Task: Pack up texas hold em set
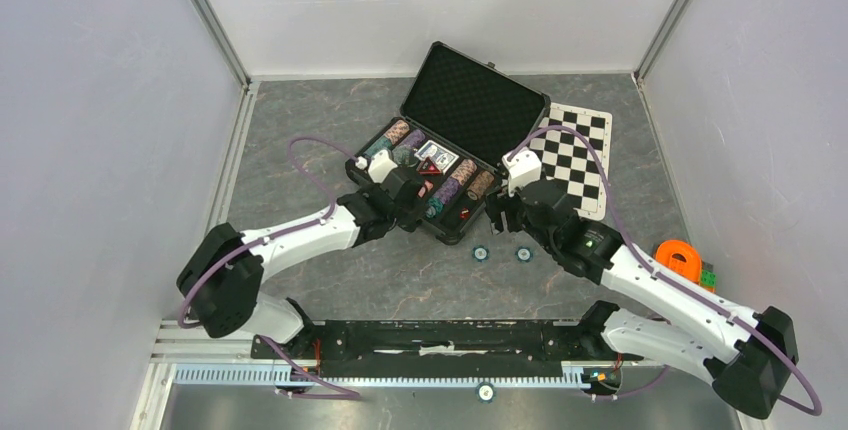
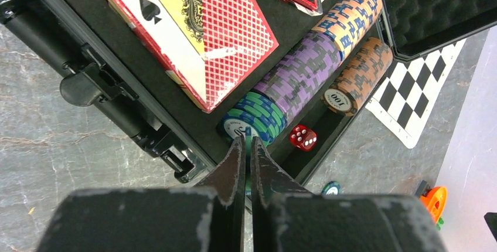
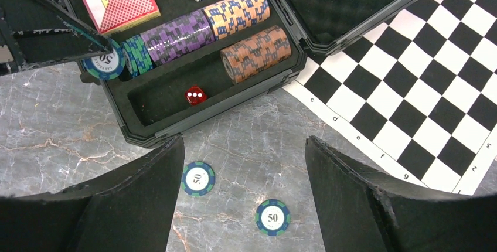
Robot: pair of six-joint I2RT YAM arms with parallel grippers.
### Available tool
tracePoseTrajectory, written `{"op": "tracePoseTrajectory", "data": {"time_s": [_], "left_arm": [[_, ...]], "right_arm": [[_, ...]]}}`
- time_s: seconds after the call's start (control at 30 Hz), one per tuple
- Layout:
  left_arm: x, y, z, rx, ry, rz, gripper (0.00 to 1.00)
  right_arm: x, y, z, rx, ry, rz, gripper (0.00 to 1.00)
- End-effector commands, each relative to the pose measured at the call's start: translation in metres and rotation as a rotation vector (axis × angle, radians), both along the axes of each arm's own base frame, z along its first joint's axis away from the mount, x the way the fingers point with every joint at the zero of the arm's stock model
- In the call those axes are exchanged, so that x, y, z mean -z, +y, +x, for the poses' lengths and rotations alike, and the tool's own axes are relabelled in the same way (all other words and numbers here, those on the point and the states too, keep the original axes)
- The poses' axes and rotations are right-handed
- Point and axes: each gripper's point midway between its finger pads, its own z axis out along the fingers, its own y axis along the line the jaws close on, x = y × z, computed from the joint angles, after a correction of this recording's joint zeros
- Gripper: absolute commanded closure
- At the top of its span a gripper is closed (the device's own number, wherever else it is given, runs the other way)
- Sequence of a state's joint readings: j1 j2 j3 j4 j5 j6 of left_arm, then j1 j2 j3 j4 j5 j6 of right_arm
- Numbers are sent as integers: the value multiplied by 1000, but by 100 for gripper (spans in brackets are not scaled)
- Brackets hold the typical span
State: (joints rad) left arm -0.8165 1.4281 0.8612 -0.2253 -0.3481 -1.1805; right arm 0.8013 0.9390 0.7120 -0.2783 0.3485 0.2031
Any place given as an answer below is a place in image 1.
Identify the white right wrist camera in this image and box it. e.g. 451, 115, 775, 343
502, 147, 542, 197

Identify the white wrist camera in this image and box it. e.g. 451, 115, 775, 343
502, 147, 542, 197
354, 149, 398, 184

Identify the brown poker chip stack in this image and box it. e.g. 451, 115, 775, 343
466, 171, 494, 201

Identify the pink poker chip stack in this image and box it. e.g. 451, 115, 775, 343
383, 119, 410, 146

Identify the green yellow blue chip stack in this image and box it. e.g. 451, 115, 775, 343
392, 146, 415, 167

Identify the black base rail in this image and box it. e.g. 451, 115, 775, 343
282, 320, 621, 378

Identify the black poker case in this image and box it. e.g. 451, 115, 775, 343
345, 42, 551, 245

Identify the purple poker chip stack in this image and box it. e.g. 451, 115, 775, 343
396, 129, 427, 152

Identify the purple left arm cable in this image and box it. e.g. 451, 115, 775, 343
177, 136, 370, 402

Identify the blue playing card deck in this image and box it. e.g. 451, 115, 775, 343
415, 140, 459, 173

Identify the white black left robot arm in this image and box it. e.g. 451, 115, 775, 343
176, 168, 426, 358

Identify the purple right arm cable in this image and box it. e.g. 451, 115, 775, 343
504, 124, 823, 418

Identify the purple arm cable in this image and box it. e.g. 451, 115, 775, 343
504, 124, 823, 418
177, 136, 370, 402

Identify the black red all-in triangle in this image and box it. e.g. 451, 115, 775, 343
417, 157, 442, 176

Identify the orange blue poker chip stack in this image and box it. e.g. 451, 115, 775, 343
450, 159, 477, 186

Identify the red playing card deck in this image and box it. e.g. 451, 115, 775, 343
418, 180, 434, 198

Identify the teal poker chip stack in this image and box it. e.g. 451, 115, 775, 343
363, 135, 393, 158

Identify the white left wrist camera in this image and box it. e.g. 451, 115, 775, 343
354, 149, 398, 184

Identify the black white chessboard mat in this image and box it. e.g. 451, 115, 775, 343
529, 103, 612, 221

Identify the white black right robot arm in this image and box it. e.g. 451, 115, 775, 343
485, 180, 799, 420

